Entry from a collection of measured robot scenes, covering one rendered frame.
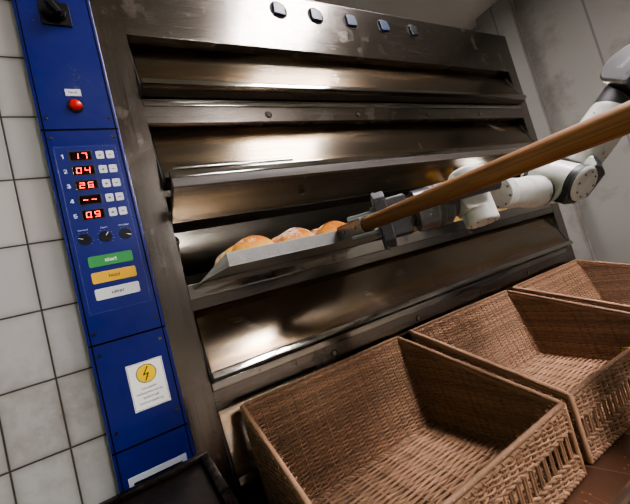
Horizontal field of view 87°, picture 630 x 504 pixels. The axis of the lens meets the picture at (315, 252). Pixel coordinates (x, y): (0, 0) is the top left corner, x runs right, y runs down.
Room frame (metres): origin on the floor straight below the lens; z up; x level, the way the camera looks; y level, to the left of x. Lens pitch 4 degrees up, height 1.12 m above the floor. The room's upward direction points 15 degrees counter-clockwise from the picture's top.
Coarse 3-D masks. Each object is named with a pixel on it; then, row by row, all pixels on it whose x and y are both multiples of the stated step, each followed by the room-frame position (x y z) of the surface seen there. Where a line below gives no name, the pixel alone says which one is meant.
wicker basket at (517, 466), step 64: (320, 384) 0.95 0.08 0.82; (384, 384) 1.03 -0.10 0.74; (448, 384) 0.97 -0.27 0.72; (512, 384) 0.80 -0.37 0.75; (256, 448) 0.81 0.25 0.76; (320, 448) 0.89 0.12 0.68; (384, 448) 0.96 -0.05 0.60; (448, 448) 0.91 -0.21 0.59; (512, 448) 0.61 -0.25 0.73; (576, 448) 0.71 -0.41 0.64
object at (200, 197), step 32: (384, 160) 1.03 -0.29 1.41; (416, 160) 1.10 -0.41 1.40; (448, 160) 1.18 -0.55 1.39; (480, 160) 1.30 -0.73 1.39; (192, 192) 0.78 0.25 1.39; (224, 192) 0.83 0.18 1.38; (256, 192) 0.90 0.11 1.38; (288, 192) 0.97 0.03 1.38; (320, 192) 1.05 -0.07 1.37; (352, 192) 1.15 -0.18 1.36
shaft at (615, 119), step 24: (600, 120) 0.32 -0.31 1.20; (624, 120) 0.31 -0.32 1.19; (552, 144) 0.36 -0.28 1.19; (576, 144) 0.35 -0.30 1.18; (600, 144) 0.34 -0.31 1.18; (480, 168) 0.44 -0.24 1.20; (504, 168) 0.41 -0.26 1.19; (528, 168) 0.39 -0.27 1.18; (432, 192) 0.51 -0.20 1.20; (456, 192) 0.48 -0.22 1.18; (384, 216) 0.61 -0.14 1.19
